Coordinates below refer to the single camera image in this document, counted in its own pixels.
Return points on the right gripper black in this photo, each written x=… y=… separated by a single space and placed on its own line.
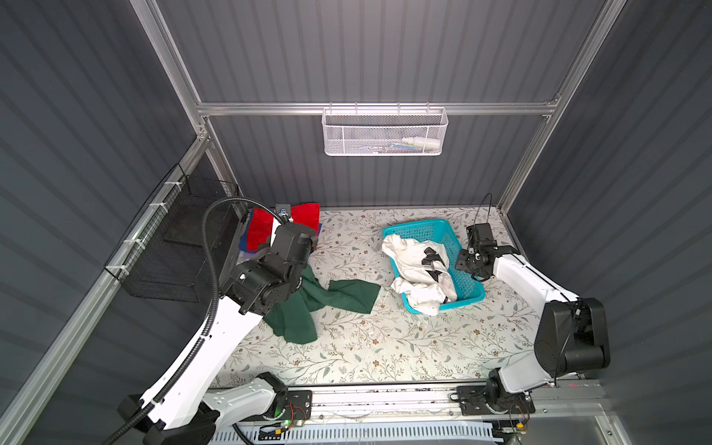
x=461 y=260

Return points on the green t-shirt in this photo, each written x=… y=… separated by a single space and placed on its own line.
x=292 y=319

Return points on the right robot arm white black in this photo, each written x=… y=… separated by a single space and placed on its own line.
x=572 y=335

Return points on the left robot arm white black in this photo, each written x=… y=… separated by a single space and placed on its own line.
x=250 y=292

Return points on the red folded t-shirt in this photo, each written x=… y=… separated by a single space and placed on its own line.
x=261 y=223

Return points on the blue folded t-shirt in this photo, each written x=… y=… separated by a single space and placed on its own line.
x=243 y=242

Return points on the white t-shirt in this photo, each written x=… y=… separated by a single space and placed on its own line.
x=423 y=273

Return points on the white bottle in basket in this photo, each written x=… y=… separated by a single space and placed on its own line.
x=422 y=143

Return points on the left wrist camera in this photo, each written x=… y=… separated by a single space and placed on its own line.
x=284 y=211

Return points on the white wire mesh basket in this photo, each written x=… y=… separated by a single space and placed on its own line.
x=378 y=131

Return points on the black wire basket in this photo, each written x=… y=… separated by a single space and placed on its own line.
x=164 y=259

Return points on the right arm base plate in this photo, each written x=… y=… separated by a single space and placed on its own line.
x=484 y=400

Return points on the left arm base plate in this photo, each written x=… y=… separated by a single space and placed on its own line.
x=292 y=405

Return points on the aluminium mounting rail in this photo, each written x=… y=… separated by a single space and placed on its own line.
x=574 y=398

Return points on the white vented cable tray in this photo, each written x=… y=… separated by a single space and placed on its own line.
x=368 y=433

